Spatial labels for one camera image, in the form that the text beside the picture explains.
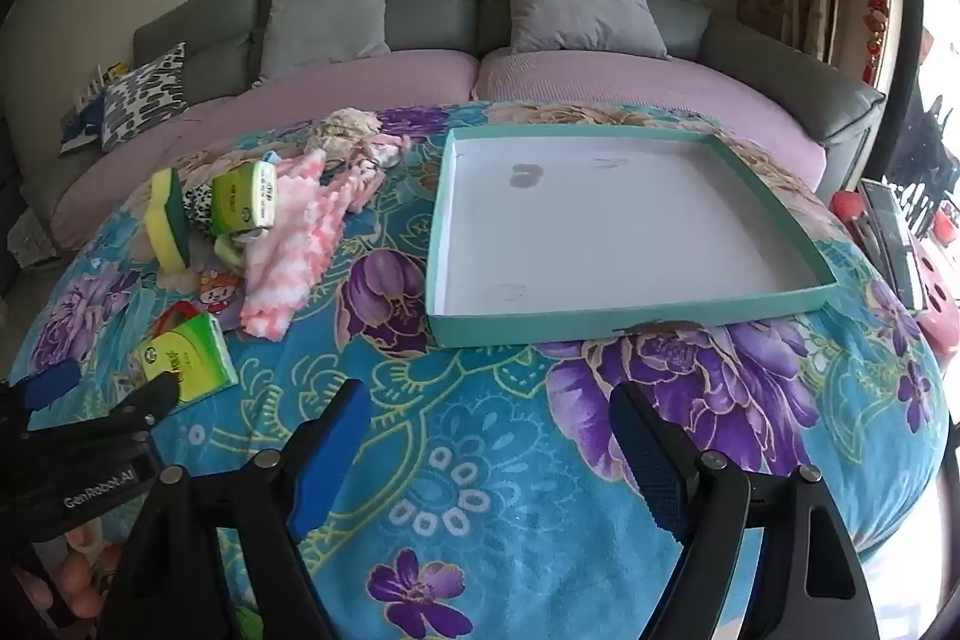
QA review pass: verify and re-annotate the dark flat panel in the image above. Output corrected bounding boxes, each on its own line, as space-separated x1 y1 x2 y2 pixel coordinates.
859 179 927 311

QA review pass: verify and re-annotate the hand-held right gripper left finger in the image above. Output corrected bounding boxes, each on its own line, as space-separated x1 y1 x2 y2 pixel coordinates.
97 377 376 640

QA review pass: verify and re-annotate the green tissue packet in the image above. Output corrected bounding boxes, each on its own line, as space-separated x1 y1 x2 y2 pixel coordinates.
135 312 239 405
211 160 278 235

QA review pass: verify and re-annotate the black white patterned pillow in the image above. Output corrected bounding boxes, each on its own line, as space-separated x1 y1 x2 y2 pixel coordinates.
100 42 188 154

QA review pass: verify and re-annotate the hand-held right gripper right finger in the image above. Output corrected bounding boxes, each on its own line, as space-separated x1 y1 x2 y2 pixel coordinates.
609 381 882 640

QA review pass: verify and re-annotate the floral blue blanket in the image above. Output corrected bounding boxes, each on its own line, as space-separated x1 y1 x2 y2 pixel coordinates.
7 100 950 640

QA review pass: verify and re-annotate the black white speckled cloth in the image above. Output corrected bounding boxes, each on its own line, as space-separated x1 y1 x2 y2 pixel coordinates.
184 182 220 236

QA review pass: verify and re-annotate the light green cloth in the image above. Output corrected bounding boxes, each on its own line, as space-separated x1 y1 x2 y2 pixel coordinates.
214 231 252 270

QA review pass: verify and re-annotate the cartoon print packet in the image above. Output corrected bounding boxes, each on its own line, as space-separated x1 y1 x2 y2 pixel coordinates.
196 269 245 315

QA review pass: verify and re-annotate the lilac sofa seat cover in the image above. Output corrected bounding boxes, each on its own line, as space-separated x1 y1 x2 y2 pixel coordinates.
51 46 827 251

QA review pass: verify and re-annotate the person's left hand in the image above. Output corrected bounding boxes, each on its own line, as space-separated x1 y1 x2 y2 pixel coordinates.
15 520 125 626

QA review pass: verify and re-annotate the teal cardboard tray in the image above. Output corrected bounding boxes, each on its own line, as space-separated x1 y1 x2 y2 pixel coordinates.
424 122 839 348

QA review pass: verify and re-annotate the cream lace cloth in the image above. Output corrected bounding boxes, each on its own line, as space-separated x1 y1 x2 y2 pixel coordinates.
304 107 383 154

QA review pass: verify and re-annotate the yellow green sponge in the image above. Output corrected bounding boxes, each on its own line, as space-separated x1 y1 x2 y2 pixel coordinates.
150 167 194 275

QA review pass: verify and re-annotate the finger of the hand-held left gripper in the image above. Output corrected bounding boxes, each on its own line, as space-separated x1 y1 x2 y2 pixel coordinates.
22 359 83 412
105 374 181 432

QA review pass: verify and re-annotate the pink white knitted cloth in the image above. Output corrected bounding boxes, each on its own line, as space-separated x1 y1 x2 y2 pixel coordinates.
240 131 410 341

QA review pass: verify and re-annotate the white yellow box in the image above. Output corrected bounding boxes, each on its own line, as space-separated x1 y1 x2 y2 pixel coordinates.
75 61 130 105

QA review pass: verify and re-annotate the red white packet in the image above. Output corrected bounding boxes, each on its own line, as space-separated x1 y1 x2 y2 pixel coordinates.
154 301 197 333

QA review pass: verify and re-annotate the grey lilac pillow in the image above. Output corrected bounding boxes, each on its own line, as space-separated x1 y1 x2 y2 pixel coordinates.
501 0 670 60

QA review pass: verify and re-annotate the pink plastic stool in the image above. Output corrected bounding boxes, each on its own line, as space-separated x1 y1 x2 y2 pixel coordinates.
832 190 960 356

